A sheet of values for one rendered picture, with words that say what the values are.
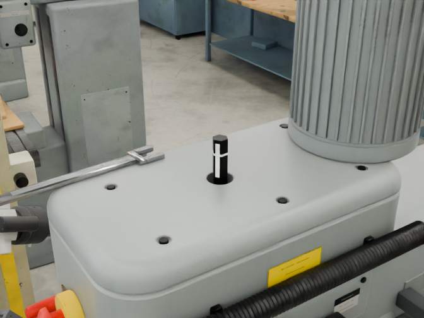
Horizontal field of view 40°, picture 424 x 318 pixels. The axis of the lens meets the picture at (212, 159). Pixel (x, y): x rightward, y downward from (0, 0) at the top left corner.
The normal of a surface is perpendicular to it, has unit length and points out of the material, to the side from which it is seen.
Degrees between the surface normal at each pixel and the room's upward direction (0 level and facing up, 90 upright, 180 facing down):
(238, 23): 90
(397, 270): 90
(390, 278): 90
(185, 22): 90
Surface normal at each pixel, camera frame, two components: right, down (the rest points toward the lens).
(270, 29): -0.84, 0.26
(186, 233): 0.00, -0.89
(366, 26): -0.25, 0.45
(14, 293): 0.55, 0.39
